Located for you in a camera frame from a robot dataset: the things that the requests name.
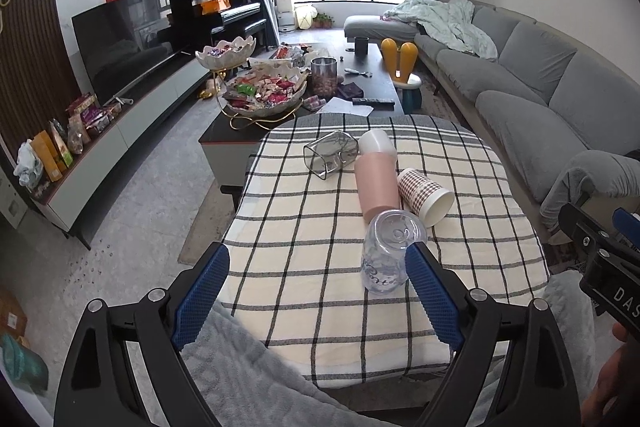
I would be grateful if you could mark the white tiered snack bowl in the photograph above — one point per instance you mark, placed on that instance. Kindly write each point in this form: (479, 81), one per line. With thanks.
(265, 89)

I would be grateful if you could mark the cardboard box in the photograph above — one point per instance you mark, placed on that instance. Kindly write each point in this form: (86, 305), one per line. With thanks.
(11, 314)

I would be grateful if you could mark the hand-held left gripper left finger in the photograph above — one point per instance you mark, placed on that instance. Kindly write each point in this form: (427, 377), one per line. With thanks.
(200, 299)

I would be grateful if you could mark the grey garment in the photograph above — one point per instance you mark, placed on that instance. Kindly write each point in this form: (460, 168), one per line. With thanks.
(590, 177)

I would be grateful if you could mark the person's right hand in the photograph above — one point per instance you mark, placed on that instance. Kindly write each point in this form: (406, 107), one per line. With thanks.
(616, 372)

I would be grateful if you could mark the pink cup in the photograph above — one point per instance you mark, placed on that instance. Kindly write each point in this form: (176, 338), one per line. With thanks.
(377, 189)

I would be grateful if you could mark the grey fluffy blanket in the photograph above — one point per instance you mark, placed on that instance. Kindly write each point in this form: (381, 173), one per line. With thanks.
(250, 374)

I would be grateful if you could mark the checked tablecloth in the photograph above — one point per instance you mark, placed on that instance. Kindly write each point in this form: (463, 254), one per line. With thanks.
(300, 232)

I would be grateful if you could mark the potted plant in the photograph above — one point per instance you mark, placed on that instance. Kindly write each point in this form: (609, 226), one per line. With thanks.
(324, 21)

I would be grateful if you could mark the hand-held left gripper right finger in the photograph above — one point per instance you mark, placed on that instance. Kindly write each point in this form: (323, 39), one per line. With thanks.
(432, 299)

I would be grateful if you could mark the black television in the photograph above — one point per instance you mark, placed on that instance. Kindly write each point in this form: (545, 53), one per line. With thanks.
(122, 42)

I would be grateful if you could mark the black remote control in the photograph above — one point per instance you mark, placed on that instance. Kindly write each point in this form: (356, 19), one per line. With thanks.
(372, 101)

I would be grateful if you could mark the black piano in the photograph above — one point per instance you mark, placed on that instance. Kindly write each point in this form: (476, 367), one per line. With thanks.
(220, 14)

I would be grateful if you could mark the green snack packet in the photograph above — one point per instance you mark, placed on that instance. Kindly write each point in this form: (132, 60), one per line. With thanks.
(61, 142)

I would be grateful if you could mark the yellow rabbit ear stool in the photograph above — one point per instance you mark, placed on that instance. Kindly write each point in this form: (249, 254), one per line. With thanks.
(400, 57)

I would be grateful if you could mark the light green blanket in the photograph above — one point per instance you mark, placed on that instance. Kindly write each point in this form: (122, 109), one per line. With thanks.
(445, 22)

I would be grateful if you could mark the teal bag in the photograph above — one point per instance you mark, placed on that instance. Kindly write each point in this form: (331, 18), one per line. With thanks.
(22, 362)

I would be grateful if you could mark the black mug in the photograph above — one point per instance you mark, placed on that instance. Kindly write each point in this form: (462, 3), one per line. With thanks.
(361, 45)

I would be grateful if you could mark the dark coffee table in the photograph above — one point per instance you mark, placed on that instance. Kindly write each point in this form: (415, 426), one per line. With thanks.
(372, 67)

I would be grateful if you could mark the grey sofa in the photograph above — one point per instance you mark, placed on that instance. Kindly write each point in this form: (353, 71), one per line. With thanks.
(530, 77)

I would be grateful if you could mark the white paper sheet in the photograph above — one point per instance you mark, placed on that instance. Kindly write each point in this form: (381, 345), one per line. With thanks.
(345, 108)

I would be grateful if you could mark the grey television cabinet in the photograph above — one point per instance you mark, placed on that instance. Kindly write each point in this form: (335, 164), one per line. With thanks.
(115, 152)

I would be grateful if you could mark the clear plastic cup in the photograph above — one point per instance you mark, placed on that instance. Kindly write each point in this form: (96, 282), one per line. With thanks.
(392, 252)

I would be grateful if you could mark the plaid paper cup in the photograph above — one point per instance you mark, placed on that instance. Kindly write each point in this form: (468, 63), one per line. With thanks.
(425, 197)

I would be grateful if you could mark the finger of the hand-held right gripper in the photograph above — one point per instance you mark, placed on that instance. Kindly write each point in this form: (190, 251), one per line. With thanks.
(627, 222)
(580, 227)

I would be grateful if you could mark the white cup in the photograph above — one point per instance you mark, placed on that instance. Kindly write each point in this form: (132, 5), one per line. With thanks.
(377, 142)

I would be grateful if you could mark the white plastic bag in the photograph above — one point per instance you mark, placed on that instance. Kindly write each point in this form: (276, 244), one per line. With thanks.
(27, 164)

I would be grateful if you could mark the red snack bags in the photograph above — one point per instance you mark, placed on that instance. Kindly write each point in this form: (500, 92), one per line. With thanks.
(92, 114)

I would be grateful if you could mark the white floor appliance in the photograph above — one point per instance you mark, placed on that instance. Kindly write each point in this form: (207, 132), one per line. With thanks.
(284, 12)

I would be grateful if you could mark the orange snack packet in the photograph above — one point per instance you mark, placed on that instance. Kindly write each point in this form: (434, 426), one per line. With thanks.
(46, 154)

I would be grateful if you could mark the orange bag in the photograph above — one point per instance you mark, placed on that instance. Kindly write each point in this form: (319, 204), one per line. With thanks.
(216, 6)

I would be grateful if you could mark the glass jar of nuts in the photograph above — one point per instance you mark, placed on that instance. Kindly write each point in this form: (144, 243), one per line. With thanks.
(324, 77)

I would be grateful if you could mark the square clear glass cup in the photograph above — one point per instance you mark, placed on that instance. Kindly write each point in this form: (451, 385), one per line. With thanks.
(330, 152)

